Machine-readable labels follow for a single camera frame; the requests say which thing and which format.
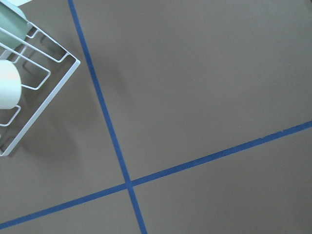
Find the white wire rack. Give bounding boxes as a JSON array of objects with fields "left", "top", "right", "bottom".
[{"left": 0, "top": 21, "right": 80, "bottom": 156}]

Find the white cup in rack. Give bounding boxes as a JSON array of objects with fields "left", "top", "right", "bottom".
[{"left": 0, "top": 59, "right": 21, "bottom": 110}]

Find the green cup in rack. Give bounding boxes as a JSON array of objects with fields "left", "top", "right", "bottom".
[{"left": 0, "top": 0, "right": 28, "bottom": 49}]

